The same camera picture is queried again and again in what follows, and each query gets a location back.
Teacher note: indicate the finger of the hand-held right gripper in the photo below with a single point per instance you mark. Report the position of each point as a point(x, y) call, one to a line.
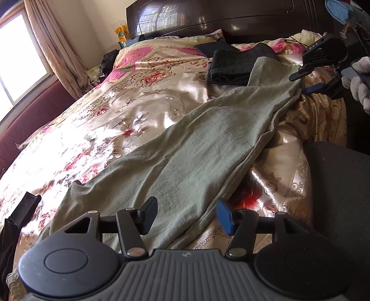
point(318, 88)
point(303, 73)

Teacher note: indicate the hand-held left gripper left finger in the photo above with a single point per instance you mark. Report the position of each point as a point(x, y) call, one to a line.
point(148, 215)

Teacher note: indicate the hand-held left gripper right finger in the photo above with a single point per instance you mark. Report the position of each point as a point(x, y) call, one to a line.
point(225, 217)

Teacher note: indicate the green pants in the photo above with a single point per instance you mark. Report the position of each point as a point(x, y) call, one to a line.
point(188, 150)

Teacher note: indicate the black pants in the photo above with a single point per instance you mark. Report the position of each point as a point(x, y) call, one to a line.
point(17, 220)

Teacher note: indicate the person's right hand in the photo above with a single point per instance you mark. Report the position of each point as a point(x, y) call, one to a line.
point(364, 92)

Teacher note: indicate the blue cloth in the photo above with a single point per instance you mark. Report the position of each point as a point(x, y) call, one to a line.
point(336, 10)

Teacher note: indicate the folded dark knit garment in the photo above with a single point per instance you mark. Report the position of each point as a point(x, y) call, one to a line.
point(231, 68)

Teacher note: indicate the dark wooden headboard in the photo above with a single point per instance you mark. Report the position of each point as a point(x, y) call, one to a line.
point(231, 17)

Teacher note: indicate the dark flat pad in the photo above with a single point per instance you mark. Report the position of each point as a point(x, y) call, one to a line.
point(212, 47)

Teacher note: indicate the floral satin bedspread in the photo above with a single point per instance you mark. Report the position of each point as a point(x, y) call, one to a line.
point(115, 115)

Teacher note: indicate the person's dark-clothed leg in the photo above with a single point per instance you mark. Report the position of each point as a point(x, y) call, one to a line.
point(338, 202)

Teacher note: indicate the floral pillow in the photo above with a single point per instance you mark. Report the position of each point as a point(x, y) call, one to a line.
point(179, 37)

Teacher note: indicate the pale plastic bag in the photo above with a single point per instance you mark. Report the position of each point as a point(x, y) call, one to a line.
point(94, 75)

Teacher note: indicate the maroon sofa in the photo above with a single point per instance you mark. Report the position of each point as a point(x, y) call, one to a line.
point(31, 118)

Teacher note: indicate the black clothes pile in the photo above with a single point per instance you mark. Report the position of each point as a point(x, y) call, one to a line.
point(109, 62)

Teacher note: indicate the yellow snack bag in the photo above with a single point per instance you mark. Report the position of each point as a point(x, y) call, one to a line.
point(121, 34)

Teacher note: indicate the beige curtain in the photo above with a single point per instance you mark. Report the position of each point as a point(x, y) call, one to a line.
point(55, 43)

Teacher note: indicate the window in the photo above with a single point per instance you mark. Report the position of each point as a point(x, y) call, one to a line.
point(20, 63)

